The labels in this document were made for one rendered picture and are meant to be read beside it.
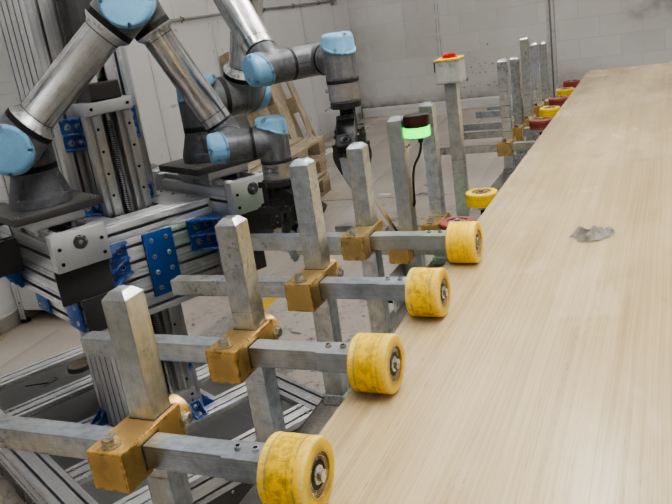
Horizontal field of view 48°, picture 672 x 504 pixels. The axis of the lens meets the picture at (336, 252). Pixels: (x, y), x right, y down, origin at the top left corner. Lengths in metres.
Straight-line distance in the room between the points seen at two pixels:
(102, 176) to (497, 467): 1.53
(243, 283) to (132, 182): 1.13
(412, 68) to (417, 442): 8.88
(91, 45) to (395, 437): 1.16
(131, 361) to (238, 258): 0.25
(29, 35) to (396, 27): 7.79
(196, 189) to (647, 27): 7.65
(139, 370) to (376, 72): 9.02
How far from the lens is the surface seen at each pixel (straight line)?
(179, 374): 2.37
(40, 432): 1.01
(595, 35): 9.38
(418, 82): 9.69
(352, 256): 1.49
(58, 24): 2.21
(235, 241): 1.07
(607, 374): 1.05
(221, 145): 1.80
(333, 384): 1.42
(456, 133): 2.24
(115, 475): 0.91
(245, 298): 1.10
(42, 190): 1.96
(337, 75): 1.73
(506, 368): 1.07
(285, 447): 0.80
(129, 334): 0.89
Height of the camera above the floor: 1.40
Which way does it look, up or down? 18 degrees down
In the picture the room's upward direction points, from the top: 8 degrees counter-clockwise
